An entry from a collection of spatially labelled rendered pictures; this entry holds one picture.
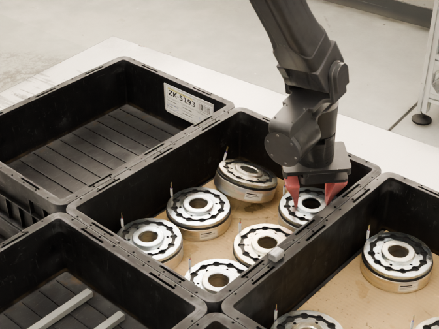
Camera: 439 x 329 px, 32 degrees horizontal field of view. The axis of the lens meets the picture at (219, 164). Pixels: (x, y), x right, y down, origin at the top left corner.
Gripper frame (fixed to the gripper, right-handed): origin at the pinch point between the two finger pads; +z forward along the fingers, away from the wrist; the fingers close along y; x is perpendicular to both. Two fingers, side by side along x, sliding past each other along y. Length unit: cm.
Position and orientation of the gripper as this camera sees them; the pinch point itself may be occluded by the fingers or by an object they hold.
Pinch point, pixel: (311, 200)
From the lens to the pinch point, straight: 123.9
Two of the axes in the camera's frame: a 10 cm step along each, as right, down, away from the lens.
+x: -0.7, -6.5, 7.6
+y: 10.0, -0.7, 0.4
